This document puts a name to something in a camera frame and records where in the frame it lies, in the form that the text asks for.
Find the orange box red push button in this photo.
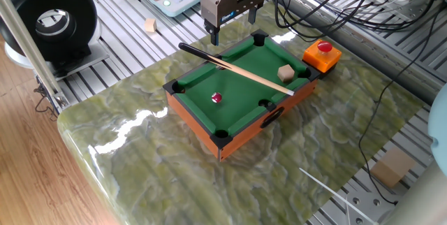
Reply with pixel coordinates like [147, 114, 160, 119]
[302, 38, 343, 79]

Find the silver bracket plate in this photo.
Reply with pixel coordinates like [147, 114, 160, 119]
[345, 189, 395, 225]

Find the thin white stick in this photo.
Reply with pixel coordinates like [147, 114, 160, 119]
[299, 167, 380, 225]

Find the aluminium frame post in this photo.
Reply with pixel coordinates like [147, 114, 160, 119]
[0, 0, 71, 113]

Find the black round duct fan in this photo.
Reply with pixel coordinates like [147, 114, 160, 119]
[0, 0, 111, 81]

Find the silver Schunk gripper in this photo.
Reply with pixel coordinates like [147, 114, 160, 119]
[200, 0, 272, 47]

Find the wooden pool cue black butt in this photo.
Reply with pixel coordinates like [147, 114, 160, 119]
[177, 42, 295, 97]

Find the mini green felt pool table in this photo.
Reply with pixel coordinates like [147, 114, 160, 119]
[162, 28, 321, 162]

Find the long thin black cable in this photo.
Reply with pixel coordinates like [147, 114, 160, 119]
[358, 6, 447, 205]

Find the grey aluminium rail beam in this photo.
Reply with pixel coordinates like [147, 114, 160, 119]
[268, 0, 447, 106]

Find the small light wooden cube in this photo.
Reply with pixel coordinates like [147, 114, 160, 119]
[144, 17, 158, 34]

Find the beige wooden cube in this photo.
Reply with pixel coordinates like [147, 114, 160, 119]
[277, 64, 296, 83]

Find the green marble slab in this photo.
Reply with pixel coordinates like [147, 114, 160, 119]
[57, 0, 427, 225]

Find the large wooden block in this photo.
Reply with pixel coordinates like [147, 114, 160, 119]
[369, 147, 417, 189]

